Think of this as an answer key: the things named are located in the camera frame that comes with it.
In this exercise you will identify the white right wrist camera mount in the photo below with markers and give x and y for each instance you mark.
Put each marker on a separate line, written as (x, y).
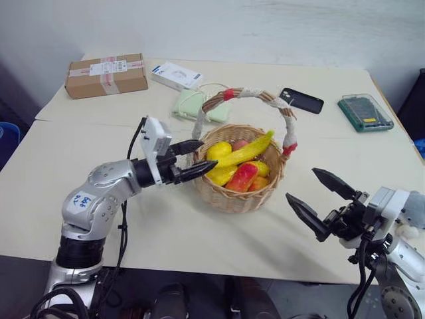
(386, 204)

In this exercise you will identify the dark rounded shape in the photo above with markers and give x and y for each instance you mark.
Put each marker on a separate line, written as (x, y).
(171, 300)

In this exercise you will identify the green screwdriver bit case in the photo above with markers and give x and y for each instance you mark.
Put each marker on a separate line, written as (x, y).
(365, 113)

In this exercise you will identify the pink peach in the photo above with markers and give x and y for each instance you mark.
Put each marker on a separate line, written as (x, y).
(239, 145)

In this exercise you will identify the white product box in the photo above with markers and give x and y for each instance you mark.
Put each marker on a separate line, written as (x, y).
(176, 75)

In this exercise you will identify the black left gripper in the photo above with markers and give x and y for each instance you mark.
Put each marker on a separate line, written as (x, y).
(170, 172)

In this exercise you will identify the yellow lemon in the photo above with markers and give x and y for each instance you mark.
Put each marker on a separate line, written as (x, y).
(218, 150)

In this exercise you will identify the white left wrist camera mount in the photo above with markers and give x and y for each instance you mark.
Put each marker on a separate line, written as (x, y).
(155, 134)

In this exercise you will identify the small yellow fruit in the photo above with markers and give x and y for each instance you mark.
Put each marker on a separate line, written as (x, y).
(263, 168)

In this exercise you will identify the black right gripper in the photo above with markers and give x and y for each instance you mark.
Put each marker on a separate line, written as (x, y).
(348, 221)

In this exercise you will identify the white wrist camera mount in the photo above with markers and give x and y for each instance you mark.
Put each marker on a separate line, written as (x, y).
(155, 134)
(386, 204)

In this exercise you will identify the red and yellow mango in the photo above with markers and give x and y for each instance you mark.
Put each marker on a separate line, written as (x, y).
(242, 177)

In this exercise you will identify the orange fruit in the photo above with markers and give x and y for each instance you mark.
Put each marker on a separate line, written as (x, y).
(259, 183)

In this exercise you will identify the blue bag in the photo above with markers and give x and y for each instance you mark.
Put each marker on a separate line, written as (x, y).
(420, 149)

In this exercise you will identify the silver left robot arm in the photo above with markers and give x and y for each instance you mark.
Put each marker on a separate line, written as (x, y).
(99, 192)

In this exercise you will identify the brown taped cardboard box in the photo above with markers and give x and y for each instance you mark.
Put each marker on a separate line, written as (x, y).
(104, 76)

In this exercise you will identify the black phone case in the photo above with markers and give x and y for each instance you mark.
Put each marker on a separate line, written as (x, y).
(303, 99)

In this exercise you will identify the yellow banana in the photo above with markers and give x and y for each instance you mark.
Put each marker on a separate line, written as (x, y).
(247, 151)

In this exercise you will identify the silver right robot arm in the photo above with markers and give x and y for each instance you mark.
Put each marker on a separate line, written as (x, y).
(408, 266)

